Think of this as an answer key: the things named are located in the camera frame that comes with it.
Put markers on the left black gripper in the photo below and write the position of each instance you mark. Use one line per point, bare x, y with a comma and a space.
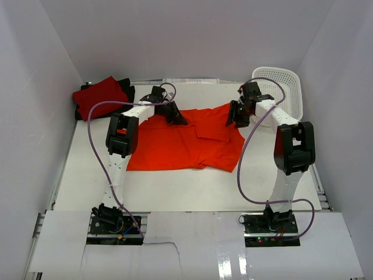
176, 118

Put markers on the folded red t shirt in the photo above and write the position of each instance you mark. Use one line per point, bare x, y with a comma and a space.
97, 97

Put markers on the white label strip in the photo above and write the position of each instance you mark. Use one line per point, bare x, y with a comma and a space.
206, 81

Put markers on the orange t shirt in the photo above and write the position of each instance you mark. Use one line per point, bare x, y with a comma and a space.
205, 142

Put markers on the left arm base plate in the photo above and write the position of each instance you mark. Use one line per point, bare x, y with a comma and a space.
123, 233

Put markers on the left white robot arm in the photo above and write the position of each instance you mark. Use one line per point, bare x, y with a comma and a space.
122, 141

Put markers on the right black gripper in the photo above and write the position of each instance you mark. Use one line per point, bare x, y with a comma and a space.
239, 122

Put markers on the white plastic basket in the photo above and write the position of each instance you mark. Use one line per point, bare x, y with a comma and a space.
290, 83

